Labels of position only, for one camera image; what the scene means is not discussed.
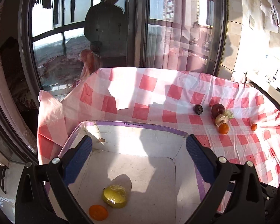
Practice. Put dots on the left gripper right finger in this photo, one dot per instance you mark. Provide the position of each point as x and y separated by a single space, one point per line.
235 194

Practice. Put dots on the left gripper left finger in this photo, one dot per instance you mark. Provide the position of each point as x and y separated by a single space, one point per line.
43 194

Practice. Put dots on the orange mandarin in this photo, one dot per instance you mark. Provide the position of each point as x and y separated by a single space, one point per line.
223 129
98 212
253 126

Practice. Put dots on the green pear half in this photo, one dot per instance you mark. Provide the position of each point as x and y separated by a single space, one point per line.
115 196

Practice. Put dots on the dark red apple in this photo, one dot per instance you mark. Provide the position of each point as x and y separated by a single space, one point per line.
217 109

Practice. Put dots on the red white checkered tablecloth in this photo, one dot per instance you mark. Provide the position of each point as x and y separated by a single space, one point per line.
167 98

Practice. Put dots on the purple cardboard box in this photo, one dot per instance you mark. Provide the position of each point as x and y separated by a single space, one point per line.
150 161

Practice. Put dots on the dark passion fruit left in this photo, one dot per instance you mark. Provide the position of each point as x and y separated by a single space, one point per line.
198 109

